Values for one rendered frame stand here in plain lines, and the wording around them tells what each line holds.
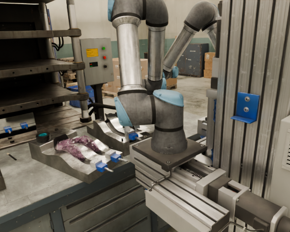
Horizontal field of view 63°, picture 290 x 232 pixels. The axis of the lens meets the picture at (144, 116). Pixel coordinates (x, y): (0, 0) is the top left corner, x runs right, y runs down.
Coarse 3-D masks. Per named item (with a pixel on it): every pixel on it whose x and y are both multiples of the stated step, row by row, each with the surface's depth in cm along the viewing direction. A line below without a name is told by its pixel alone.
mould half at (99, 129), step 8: (96, 120) 162; (104, 120) 183; (112, 120) 163; (88, 128) 173; (96, 128) 161; (104, 128) 155; (120, 128) 158; (144, 128) 156; (96, 136) 164; (104, 136) 154; (112, 136) 147; (120, 136) 146; (152, 136) 150; (112, 144) 147; (120, 144) 139; (128, 144) 139; (128, 152) 140
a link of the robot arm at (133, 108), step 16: (112, 0) 87; (128, 0) 88; (144, 0) 88; (112, 16) 90; (128, 16) 87; (144, 16) 92; (128, 32) 88; (128, 48) 88; (128, 64) 88; (128, 80) 87; (128, 96) 86; (144, 96) 88; (128, 112) 85; (144, 112) 86
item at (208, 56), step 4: (208, 52) 782; (212, 52) 779; (208, 56) 771; (212, 56) 760; (208, 60) 774; (212, 60) 763; (208, 64) 781; (208, 68) 784; (204, 72) 797; (208, 72) 786; (204, 76) 801; (208, 76) 789
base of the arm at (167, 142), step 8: (160, 128) 90; (176, 128) 89; (160, 136) 91; (168, 136) 90; (176, 136) 90; (184, 136) 93; (152, 144) 94; (160, 144) 91; (168, 144) 91; (176, 144) 90; (184, 144) 92; (160, 152) 91; (168, 152) 90; (176, 152) 90
